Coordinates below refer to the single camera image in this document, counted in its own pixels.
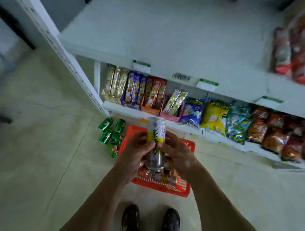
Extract white metal shelf unit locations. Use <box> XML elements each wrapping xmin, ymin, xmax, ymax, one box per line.
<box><xmin>15</xmin><ymin>0</ymin><xmax>305</xmax><ymax>171</ymax></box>

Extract green soda can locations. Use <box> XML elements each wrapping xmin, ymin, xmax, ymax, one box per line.
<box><xmin>115</xmin><ymin>119</ymin><xmax>126</xmax><ymax>133</ymax></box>
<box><xmin>112</xmin><ymin>132</ymin><xmax>124</xmax><ymax>144</ymax></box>
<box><xmin>98</xmin><ymin>118</ymin><xmax>113</xmax><ymax>132</ymax></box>
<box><xmin>109</xmin><ymin>142</ymin><xmax>119</xmax><ymax>158</ymax></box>
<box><xmin>99</xmin><ymin>129</ymin><xmax>113</xmax><ymax>145</ymax></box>

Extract box of red snack packets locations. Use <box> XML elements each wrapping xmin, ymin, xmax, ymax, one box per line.
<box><xmin>141</xmin><ymin>76</ymin><xmax>168</xmax><ymax>116</ymax></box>

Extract person's black sandal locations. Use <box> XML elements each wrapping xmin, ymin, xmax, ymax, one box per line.
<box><xmin>121</xmin><ymin>204</ymin><xmax>140</xmax><ymax>231</ymax></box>
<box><xmin>161</xmin><ymin>208</ymin><xmax>181</xmax><ymax>231</ymax></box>

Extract person's right forearm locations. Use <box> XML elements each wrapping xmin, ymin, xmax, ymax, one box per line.
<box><xmin>188</xmin><ymin>164</ymin><xmax>257</xmax><ymax>231</ymax></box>

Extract box of gold snack packets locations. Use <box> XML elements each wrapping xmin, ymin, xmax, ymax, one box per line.
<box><xmin>102</xmin><ymin>65</ymin><xmax>129</xmax><ymax>105</ymax></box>

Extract red plastic shopping basket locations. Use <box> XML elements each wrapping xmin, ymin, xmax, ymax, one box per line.
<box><xmin>117</xmin><ymin>125</ymin><xmax>196</xmax><ymax>198</ymax></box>

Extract person's left forearm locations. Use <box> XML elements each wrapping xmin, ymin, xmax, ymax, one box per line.
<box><xmin>59</xmin><ymin>164</ymin><xmax>137</xmax><ymax>231</ymax></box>

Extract person's left black sandal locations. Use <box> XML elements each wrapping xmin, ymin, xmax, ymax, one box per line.
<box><xmin>121</xmin><ymin>204</ymin><xmax>140</xmax><ymax>231</ymax></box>

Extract pile of drink cans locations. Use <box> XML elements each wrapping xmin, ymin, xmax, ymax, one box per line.
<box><xmin>139</xmin><ymin>156</ymin><xmax>178</xmax><ymax>186</ymax></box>

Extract tall silver yellow drink can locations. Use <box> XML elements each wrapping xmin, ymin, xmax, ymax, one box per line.
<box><xmin>145</xmin><ymin>117</ymin><xmax>167</xmax><ymax>172</ymax></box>

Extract pink box of gold packets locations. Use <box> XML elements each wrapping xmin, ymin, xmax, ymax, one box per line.
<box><xmin>159</xmin><ymin>89</ymin><xmax>189</xmax><ymax>123</ymax></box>

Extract box of purple snack packets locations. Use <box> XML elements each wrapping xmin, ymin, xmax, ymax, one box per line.
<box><xmin>120</xmin><ymin>71</ymin><xmax>148</xmax><ymax>110</ymax></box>

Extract person's right hand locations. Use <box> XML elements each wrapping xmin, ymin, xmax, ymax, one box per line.
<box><xmin>158</xmin><ymin>131</ymin><xmax>203</xmax><ymax>185</ymax></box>

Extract blue snack bag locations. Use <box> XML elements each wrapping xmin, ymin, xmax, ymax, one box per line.
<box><xmin>178</xmin><ymin>97</ymin><xmax>207</xmax><ymax>128</ymax></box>

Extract row of orange snack bags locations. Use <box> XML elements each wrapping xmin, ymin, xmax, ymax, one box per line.
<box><xmin>247</xmin><ymin>106</ymin><xmax>305</xmax><ymax>163</ymax></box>

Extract person's right black sandal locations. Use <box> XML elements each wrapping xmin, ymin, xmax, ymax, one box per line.
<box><xmin>161</xmin><ymin>208</ymin><xmax>181</xmax><ymax>231</ymax></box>

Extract teal snack bags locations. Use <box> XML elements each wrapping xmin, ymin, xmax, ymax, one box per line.
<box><xmin>225</xmin><ymin>104</ymin><xmax>253</xmax><ymax>145</ymax></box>

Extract green white price tag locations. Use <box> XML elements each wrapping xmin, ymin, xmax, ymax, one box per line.
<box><xmin>196</xmin><ymin>78</ymin><xmax>219</xmax><ymax>92</ymax></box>
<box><xmin>254</xmin><ymin>96</ymin><xmax>284</xmax><ymax>109</ymax></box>
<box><xmin>132</xmin><ymin>60</ymin><xmax>151</xmax><ymax>74</ymax></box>

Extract row of red snack packets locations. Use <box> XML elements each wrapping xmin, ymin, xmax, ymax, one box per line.
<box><xmin>271</xmin><ymin>13</ymin><xmax>305</xmax><ymax>85</ymax></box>

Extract person's left hand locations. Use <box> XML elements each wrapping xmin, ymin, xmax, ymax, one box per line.
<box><xmin>117</xmin><ymin>131</ymin><xmax>156</xmax><ymax>184</ymax></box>

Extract yellow chip bag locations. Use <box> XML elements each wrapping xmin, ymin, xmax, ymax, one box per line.
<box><xmin>200</xmin><ymin>99</ymin><xmax>231</xmax><ymax>136</ymax></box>

